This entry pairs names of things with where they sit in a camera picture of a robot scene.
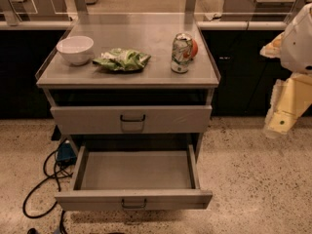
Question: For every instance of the grey drawer cabinet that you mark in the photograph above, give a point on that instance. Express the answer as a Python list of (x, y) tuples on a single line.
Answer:
[(156, 85)]

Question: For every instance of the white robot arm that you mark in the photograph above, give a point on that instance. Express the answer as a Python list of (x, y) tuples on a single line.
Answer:
[(296, 48)]

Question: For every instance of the grey background cabinet left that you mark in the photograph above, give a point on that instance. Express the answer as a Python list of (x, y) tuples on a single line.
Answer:
[(35, 10)]

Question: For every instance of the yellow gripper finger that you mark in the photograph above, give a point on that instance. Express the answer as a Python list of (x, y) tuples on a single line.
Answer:
[(272, 49), (289, 100)]

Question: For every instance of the green jalapeno chip bag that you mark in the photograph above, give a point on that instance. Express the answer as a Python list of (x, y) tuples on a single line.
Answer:
[(124, 60)]

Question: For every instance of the white ceramic bowl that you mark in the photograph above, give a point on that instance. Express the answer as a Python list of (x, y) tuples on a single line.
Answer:
[(76, 50)]

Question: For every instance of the black middle drawer handle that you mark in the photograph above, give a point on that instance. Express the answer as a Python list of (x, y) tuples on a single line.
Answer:
[(133, 205)]

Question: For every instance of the open grey middle drawer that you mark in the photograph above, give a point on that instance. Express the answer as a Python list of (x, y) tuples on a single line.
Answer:
[(167, 179)]

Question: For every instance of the glass barrier with posts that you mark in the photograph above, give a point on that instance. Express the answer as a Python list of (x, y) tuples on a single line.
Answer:
[(128, 12)]

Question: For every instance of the closed grey upper drawer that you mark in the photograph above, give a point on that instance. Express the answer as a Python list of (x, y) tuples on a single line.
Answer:
[(76, 120)]

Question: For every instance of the orange fruit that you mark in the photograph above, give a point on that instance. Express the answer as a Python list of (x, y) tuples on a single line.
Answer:
[(194, 49)]

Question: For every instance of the blue power box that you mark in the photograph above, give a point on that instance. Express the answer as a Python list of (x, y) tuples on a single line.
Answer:
[(65, 154)]

